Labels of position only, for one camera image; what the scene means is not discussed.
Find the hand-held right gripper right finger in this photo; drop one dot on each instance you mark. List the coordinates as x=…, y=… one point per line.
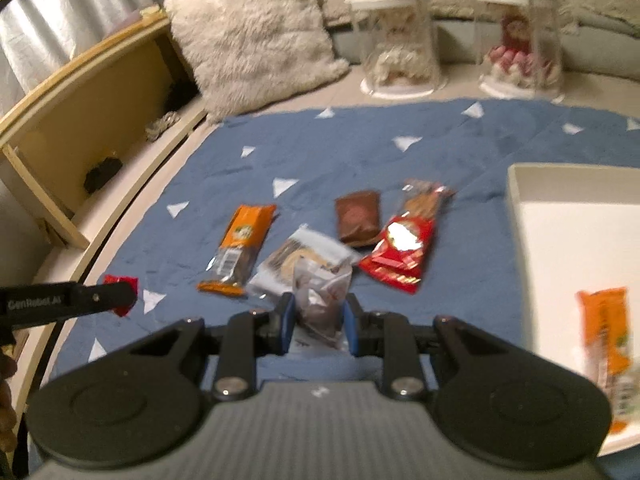
x=351, y=329

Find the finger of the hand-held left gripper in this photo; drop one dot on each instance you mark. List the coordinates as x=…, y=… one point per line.
x=97, y=296

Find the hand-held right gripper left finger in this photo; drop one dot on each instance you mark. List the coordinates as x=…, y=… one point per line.
x=286, y=324

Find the red candy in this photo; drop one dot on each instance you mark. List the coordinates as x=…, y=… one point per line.
x=124, y=309

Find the clear brown cookie packet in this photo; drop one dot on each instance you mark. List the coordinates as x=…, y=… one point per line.
x=320, y=302

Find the clear round cookie packet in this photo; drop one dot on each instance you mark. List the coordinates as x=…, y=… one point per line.
x=287, y=260

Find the red snack packet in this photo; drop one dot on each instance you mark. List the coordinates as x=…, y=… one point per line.
x=400, y=255

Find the orange snack bar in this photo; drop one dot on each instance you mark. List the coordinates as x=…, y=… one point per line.
x=607, y=330
x=240, y=245

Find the brown snack packet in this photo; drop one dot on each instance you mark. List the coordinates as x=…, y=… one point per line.
x=356, y=217

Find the white shallow box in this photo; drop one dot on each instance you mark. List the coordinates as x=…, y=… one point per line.
x=565, y=240

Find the person's left hand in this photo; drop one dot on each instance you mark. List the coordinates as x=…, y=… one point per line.
x=7, y=405

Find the small black item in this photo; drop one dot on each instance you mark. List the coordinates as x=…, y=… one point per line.
x=102, y=174

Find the long wooden shelf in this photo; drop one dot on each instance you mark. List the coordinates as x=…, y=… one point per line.
x=75, y=125

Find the blue triangle-print mat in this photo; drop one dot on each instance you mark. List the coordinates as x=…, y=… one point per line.
x=450, y=135

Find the cream plush doll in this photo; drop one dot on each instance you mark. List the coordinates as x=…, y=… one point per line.
x=400, y=60

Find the pink flat box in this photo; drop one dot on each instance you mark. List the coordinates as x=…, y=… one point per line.
x=145, y=14

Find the grey curtain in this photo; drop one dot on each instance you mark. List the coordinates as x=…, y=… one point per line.
x=75, y=10

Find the fluffy cream pillow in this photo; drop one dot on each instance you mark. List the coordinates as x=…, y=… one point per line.
x=250, y=35

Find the pink plush doll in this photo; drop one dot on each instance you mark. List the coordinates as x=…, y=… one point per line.
x=517, y=55

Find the clear case with cream doll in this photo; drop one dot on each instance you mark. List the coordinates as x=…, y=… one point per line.
x=395, y=0

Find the grey folded bedding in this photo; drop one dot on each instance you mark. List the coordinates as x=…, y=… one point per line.
x=600, y=45

